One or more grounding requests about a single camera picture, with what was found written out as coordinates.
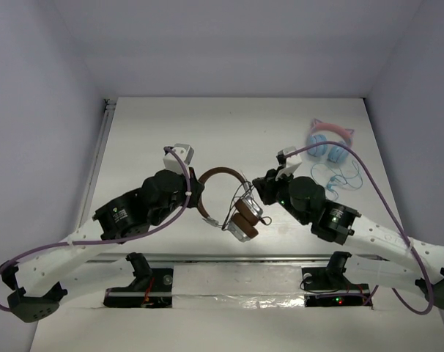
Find aluminium side rail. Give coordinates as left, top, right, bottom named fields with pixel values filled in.
left=74, top=98, right=117, bottom=231

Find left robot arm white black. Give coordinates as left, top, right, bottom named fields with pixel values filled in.
left=0, top=168, right=204, bottom=323

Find brown silver headphones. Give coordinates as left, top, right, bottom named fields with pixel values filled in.
left=197, top=166, right=270, bottom=243

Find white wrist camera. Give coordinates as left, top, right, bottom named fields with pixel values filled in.
left=163, top=144, right=194, bottom=175
left=275, top=146, right=302, bottom=181

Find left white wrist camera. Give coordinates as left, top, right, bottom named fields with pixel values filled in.
left=163, top=144, right=194, bottom=175

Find white foil-taped cover block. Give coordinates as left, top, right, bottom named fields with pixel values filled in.
left=171, top=263, right=305, bottom=309

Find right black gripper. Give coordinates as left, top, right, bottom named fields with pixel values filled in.
left=254, top=165, right=309, bottom=225

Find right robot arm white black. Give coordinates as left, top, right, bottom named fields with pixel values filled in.
left=253, top=169, right=444, bottom=310

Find pink blue cat-ear headphones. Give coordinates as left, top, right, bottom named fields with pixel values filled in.
left=305, top=117, right=356, bottom=164

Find black headphone cable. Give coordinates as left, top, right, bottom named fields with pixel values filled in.
left=220, top=169, right=273, bottom=232

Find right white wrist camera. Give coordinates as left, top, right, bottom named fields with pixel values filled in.
left=275, top=146, right=302, bottom=181

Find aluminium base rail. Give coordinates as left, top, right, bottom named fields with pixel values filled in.
left=86, top=252, right=388, bottom=298

